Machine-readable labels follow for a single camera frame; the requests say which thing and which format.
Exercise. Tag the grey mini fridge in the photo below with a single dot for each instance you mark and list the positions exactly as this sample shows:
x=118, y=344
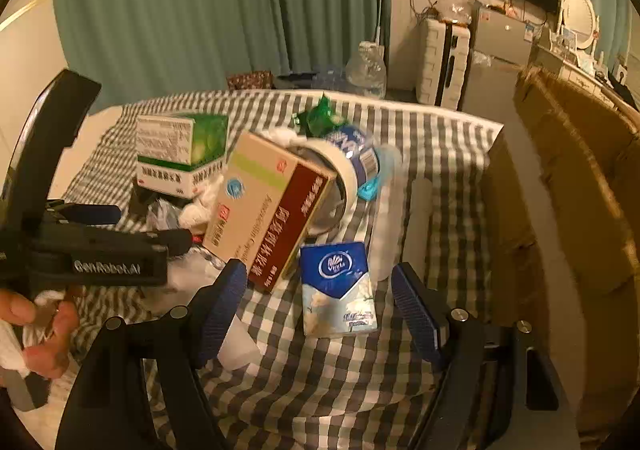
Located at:
x=497, y=60

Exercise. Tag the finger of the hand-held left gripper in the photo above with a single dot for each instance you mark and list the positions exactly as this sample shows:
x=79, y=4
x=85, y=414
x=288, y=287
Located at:
x=175, y=241
x=95, y=214

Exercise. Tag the green snack wrapper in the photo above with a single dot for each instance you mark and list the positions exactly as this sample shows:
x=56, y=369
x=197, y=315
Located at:
x=320, y=117

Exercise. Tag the clear bottle with blue label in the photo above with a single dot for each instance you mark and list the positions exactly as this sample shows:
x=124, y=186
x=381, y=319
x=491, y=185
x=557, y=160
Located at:
x=360, y=145

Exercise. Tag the grey checked bedsheet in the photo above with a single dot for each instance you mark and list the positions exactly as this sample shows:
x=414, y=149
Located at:
x=310, y=380

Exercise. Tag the brown cardboard box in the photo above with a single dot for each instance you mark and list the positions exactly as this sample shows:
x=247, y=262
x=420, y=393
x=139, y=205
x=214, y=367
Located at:
x=575, y=210

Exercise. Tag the pack of small water bottles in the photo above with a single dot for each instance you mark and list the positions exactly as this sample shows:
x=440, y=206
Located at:
x=330, y=77

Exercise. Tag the white suitcase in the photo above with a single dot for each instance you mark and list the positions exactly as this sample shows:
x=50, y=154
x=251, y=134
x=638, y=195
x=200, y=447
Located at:
x=442, y=62

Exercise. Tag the blue white tissue pack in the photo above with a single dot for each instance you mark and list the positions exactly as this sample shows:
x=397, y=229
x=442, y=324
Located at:
x=337, y=290

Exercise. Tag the brown patterned pouch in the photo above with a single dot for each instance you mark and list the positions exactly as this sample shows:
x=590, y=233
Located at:
x=250, y=80

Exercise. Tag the white tape roll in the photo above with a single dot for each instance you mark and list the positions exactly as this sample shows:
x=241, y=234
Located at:
x=347, y=180

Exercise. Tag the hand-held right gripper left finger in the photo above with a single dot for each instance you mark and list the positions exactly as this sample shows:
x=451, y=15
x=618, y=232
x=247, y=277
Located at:
x=227, y=310

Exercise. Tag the clear plastic bags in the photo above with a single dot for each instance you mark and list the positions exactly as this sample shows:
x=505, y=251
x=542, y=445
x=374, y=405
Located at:
x=455, y=7

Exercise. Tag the beige maroon medicine box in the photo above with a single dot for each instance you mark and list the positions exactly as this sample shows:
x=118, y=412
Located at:
x=260, y=210

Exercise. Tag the dark flat object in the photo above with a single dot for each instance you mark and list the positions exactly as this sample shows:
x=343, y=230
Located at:
x=295, y=77

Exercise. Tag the large clear water jug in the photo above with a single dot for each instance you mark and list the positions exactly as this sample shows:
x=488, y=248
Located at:
x=366, y=70

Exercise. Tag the person's left hand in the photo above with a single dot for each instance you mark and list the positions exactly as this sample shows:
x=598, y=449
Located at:
x=55, y=340

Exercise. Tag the white oval mirror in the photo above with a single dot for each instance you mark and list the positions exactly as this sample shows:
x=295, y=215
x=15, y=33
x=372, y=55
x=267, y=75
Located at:
x=580, y=15

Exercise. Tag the green white medicine box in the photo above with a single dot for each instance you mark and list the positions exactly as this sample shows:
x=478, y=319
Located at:
x=165, y=150

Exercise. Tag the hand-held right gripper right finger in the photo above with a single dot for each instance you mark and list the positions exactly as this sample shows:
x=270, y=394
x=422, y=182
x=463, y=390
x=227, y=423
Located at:
x=415, y=320

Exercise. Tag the white crumpled tissue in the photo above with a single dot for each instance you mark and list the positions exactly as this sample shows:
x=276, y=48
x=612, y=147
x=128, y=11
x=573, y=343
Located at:
x=200, y=210

